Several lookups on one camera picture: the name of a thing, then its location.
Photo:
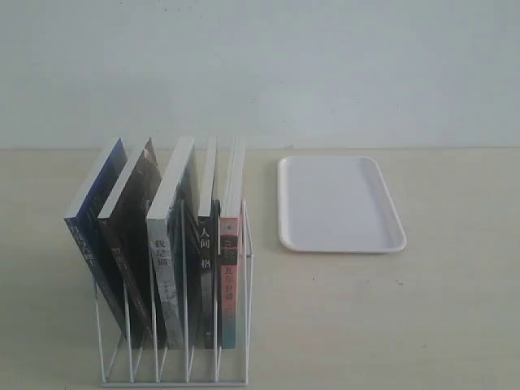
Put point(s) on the blue moon cover book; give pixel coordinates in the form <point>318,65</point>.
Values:
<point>82,222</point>

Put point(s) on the black spine thin book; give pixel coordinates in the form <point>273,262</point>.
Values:
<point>207,230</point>

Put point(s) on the pink teal lake book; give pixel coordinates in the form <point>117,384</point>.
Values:
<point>230,229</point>

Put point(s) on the grey white spine book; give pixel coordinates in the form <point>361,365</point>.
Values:
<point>178,184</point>

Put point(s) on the dark brown cover book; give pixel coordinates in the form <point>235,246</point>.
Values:
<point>123,223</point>

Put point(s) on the white plastic tray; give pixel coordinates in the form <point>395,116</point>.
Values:
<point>336,204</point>

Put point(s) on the white wire book rack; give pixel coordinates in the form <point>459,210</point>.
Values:
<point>190,369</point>

